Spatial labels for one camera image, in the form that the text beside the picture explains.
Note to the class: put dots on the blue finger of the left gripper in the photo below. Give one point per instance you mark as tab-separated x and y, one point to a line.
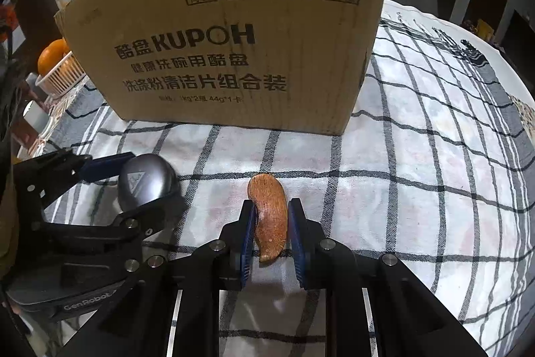
107	167

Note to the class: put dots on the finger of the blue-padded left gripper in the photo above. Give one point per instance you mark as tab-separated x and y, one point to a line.
172	307

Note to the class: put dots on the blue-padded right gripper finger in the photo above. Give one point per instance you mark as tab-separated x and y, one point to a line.
373	306

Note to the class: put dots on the brown wooden bean piece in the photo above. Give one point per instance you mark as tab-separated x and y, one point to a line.
269	198

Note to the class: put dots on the dark grey earbud case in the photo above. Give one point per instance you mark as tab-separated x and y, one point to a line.
144	179

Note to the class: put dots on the white fruit basket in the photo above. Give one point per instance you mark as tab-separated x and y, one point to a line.
62	78

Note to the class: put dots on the orange fruit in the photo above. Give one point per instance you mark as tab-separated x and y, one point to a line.
51	55

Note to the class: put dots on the grey plaid tablecloth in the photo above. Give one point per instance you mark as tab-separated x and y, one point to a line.
434	166

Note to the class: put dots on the brown cardboard box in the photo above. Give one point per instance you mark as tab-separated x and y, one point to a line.
284	64

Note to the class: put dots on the patterned table runner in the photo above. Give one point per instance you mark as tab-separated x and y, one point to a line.
527	115

